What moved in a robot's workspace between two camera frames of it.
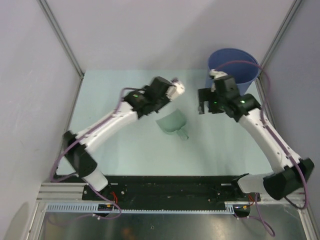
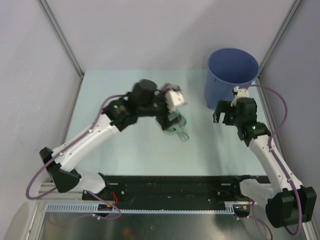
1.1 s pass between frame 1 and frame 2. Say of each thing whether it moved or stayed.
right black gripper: moved
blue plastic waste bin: stayed
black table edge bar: stayed
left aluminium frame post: stayed
